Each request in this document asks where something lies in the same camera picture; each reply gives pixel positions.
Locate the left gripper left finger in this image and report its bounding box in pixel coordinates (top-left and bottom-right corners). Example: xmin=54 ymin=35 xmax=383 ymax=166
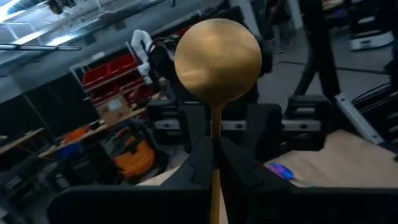
xmin=160 ymin=136 xmax=216 ymax=190

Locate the white machine base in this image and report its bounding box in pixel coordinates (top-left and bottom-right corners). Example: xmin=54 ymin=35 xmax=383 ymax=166
xmin=349 ymin=14 xmax=396 ymax=52

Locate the metal rack shelf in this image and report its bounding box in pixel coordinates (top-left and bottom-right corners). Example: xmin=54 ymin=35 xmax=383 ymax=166
xmin=68 ymin=40 xmax=149 ymax=106

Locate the blue storage bin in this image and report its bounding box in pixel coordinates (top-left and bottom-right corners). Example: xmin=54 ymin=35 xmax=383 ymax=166
xmin=57 ymin=142 xmax=81 ymax=160

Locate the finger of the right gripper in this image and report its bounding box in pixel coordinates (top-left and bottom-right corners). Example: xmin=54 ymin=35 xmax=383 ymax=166
xmin=248 ymin=105 xmax=284 ymax=164
xmin=183 ymin=105 xmax=215 ymax=154

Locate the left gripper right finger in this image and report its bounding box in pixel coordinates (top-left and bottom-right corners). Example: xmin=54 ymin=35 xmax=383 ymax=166
xmin=218 ymin=138 xmax=299 ymax=191

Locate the orange shop vacuum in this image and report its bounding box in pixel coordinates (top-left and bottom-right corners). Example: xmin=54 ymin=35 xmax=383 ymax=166
xmin=112 ymin=123 xmax=157 ymax=179

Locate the black bar led light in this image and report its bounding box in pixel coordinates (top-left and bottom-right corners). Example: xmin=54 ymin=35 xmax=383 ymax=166
xmin=0 ymin=43 xmax=82 ymax=52

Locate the iridescent rainbow spoon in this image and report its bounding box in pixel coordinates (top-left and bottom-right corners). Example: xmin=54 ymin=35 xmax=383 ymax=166
xmin=267 ymin=162 xmax=295 ymax=181

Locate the wooden workbench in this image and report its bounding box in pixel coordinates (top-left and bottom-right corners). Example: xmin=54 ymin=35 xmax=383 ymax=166
xmin=37 ymin=106 xmax=147 ymax=159
xmin=0 ymin=126 xmax=45 ymax=156

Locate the cardboard box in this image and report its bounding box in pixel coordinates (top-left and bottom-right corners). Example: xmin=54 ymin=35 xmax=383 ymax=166
xmin=94 ymin=94 xmax=132 ymax=126

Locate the orange tool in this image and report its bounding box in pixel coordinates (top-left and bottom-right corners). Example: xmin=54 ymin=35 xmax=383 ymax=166
xmin=63 ymin=126 xmax=90 ymax=143

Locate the gold round spoon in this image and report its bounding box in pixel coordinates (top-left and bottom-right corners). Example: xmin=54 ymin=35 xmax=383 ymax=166
xmin=174 ymin=17 xmax=263 ymax=224

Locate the red storage bin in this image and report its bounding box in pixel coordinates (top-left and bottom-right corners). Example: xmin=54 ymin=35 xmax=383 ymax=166
xmin=89 ymin=83 xmax=122 ymax=105
xmin=107 ymin=52 xmax=138 ymax=77
xmin=119 ymin=76 xmax=147 ymax=96
xmin=82 ymin=62 xmax=113 ymax=91

